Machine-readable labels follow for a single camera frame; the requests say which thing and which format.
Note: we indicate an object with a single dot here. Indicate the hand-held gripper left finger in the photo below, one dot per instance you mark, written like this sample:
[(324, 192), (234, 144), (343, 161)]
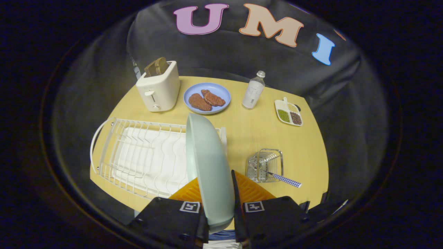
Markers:
[(169, 221)]

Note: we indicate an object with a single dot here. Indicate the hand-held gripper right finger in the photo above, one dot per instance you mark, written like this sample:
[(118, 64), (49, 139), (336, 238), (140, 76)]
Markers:
[(270, 218)]

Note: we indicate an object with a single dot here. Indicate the pale green plate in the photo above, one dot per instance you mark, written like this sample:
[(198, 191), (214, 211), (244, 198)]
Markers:
[(211, 166)]

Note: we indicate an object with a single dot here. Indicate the white divided dish with beans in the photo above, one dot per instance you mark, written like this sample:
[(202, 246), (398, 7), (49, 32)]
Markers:
[(289, 112)]

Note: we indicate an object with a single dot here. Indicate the blue plate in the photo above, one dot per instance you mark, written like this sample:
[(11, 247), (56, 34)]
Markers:
[(207, 98)]

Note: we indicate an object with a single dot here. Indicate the brown meat patty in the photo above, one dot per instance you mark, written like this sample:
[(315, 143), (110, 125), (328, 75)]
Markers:
[(213, 98), (200, 102)]

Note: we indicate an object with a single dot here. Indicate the clear plastic bottle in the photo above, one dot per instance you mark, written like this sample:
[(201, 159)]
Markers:
[(253, 90)]

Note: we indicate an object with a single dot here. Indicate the white toaster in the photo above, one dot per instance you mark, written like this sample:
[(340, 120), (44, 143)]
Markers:
[(160, 88)]

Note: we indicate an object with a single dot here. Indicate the brown toast slice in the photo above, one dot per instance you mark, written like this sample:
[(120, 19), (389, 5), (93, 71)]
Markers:
[(155, 66)]

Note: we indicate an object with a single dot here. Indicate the black backdrop cloth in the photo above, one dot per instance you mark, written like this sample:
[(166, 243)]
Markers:
[(242, 58)]

